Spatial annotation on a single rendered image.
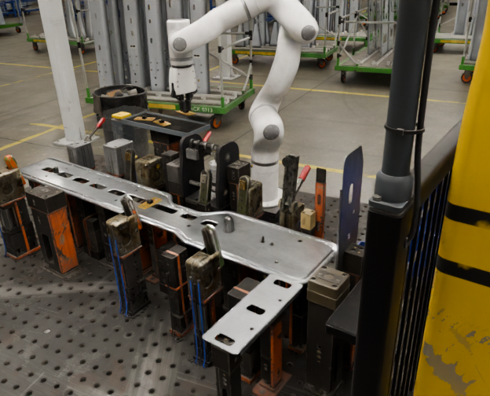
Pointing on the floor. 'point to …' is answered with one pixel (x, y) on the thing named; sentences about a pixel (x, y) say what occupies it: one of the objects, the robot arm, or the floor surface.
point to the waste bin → (138, 97)
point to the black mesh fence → (392, 260)
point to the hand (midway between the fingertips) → (185, 105)
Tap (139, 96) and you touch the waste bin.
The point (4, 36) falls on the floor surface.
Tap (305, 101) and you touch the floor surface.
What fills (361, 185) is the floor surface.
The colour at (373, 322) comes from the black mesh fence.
